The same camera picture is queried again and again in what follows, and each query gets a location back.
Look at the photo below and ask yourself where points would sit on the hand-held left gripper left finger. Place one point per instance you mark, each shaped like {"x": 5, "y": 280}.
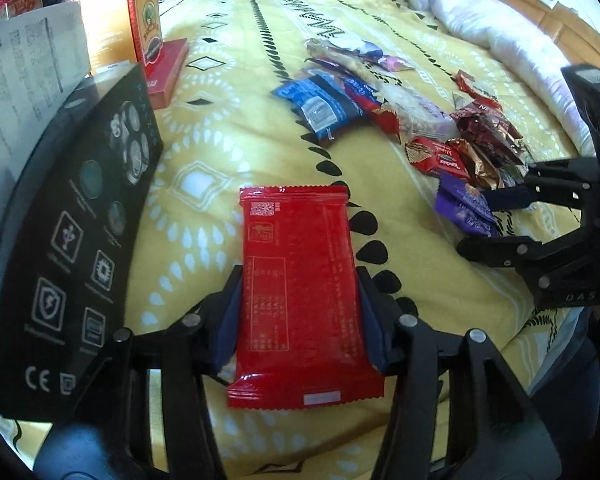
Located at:
{"x": 227, "y": 320}

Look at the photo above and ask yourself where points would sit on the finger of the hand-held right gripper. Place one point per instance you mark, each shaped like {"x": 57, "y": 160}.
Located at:
{"x": 510, "y": 255}
{"x": 555, "y": 180}

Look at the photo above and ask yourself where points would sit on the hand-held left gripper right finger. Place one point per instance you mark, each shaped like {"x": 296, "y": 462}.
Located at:
{"x": 372, "y": 320}

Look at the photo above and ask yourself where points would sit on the purple snack packet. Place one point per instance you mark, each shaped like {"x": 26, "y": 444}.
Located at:
{"x": 462, "y": 205}

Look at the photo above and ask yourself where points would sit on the large red snack packet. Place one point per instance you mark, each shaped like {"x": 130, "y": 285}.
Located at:
{"x": 300, "y": 285}

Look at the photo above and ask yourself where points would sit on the heap of mixed snack wrappers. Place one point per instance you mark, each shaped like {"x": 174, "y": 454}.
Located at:
{"x": 485, "y": 127}

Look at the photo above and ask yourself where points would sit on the wooden headboard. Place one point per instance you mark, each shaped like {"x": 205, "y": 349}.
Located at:
{"x": 585, "y": 45}

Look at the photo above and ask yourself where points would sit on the red brown foil snack packet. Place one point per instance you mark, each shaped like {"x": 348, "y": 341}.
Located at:
{"x": 435, "y": 157}

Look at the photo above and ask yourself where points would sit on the pink floral quilt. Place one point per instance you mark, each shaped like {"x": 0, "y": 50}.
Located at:
{"x": 505, "y": 25}

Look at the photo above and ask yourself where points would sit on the clear sesame snack packet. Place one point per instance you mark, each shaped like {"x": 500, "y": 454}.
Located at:
{"x": 415, "y": 110}

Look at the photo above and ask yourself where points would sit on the black printed box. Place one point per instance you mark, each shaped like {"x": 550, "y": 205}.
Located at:
{"x": 70, "y": 240}

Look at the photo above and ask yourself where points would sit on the blue black snack packet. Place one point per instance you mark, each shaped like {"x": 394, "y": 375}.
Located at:
{"x": 320, "y": 105}

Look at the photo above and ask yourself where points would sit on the flat red box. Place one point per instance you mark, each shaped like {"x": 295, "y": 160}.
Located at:
{"x": 167, "y": 72}

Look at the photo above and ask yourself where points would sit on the red orange carton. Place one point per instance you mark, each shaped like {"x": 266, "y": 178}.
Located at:
{"x": 110, "y": 20}

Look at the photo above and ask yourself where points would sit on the silver white box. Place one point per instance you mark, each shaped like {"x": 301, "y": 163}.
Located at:
{"x": 25, "y": 60}

